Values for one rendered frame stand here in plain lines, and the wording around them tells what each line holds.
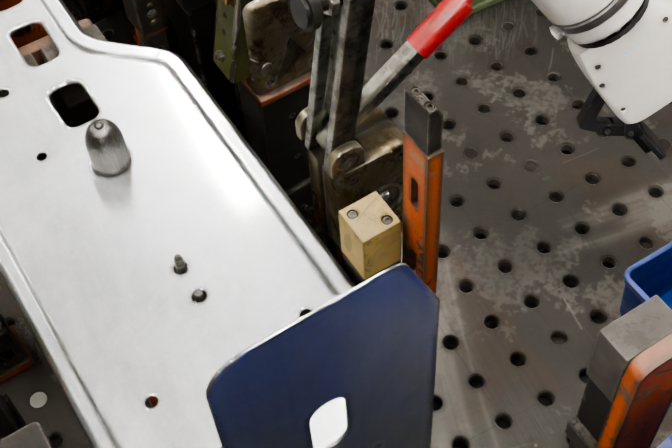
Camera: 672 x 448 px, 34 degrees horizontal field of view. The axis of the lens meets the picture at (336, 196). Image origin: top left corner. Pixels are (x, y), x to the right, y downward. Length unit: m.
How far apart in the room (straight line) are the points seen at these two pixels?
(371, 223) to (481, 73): 0.61
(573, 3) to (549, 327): 0.39
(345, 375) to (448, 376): 0.64
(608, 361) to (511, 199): 0.66
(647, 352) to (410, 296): 0.17
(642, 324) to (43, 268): 0.48
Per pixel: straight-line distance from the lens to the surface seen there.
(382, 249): 0.81
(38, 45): 1.07
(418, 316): 0.50
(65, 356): 0.85
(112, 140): 0.91
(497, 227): 1.24
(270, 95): 1.02
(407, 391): 0.57
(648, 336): 0.61
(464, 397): 1.14
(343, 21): 0.74
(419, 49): 0.83
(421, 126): 0.70
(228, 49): 0.98
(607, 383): 0.64
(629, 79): 0.99
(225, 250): 0.87
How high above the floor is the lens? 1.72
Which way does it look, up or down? 54 degrees down
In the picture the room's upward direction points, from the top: 4 degrees counter-clockwise
